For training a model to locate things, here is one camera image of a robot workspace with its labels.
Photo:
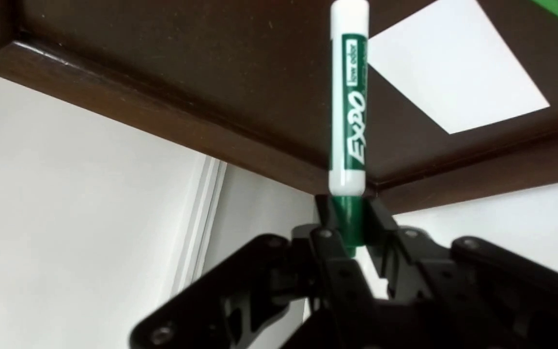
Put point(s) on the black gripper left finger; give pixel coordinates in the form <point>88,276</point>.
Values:
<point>330,272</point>

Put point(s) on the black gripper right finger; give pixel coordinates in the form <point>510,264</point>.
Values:
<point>434,272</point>

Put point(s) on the green Expo marker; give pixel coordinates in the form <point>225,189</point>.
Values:
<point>349,97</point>

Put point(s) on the white paper card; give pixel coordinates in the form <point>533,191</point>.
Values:
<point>460,64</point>

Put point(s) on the dark wooden nightstand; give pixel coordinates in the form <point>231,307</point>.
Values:
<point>163,64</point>

